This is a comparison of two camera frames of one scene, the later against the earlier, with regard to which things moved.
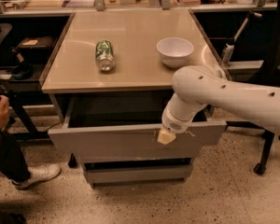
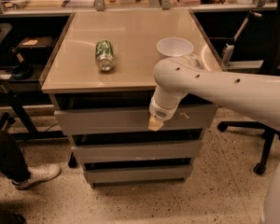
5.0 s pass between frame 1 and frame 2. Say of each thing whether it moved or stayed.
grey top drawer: moved
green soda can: stayed
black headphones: stayed
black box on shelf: stayed
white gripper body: moved
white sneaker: stayed
